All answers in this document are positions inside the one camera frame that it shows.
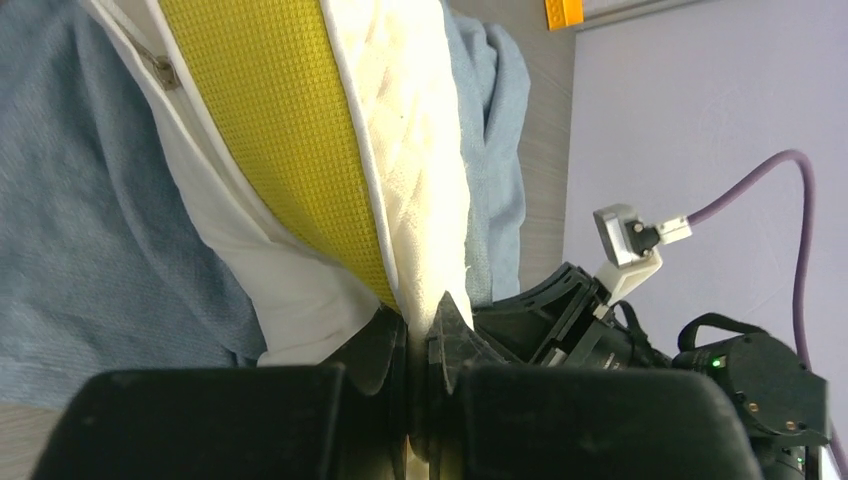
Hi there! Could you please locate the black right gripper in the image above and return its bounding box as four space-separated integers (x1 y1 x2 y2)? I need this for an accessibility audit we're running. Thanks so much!
473 262 671 369

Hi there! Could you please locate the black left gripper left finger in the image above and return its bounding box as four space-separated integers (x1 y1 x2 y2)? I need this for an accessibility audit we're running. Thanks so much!
33 308 406 479

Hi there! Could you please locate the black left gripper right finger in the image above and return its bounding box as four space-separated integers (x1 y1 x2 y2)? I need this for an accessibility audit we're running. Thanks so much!
426 295 762 479

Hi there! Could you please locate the cream pillow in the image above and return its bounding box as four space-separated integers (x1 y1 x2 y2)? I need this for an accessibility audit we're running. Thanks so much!
84 1 472 366

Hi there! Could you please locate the blue pillowcase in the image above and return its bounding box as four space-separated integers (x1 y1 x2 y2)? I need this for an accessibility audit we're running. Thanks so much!
1 1 530 408

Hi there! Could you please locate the yellow plastic bin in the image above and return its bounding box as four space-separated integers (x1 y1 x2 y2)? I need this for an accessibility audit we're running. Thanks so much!
544 0 585 31

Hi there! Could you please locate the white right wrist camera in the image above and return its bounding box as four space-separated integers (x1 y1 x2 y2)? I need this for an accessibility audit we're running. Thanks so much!
593 204 692 307

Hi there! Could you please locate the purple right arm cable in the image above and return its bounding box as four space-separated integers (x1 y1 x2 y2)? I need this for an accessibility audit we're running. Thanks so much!
685 149 848 475

